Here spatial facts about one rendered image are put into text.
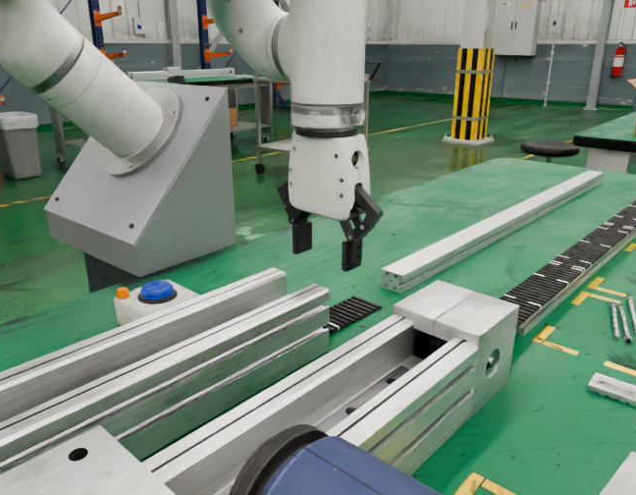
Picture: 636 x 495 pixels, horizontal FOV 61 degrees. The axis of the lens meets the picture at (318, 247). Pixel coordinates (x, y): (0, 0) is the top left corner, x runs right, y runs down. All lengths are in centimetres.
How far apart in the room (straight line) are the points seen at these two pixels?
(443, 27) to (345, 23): 1248
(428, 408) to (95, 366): 31
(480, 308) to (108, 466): 39
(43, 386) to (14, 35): 55
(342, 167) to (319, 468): 46
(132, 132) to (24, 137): 458
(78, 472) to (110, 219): 67
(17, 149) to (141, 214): 466
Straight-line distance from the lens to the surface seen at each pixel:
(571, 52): 1195
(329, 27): 61
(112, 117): 98
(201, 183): 96
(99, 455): 37
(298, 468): 20
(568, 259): 95
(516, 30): 1206
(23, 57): 93
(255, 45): 67
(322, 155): 64
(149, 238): 92
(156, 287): 70
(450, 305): 60
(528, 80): 1222
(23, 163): 560
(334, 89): 61
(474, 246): 103
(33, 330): 82
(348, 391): 52
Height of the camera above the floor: 113
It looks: 20 degrees down
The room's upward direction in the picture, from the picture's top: straight up
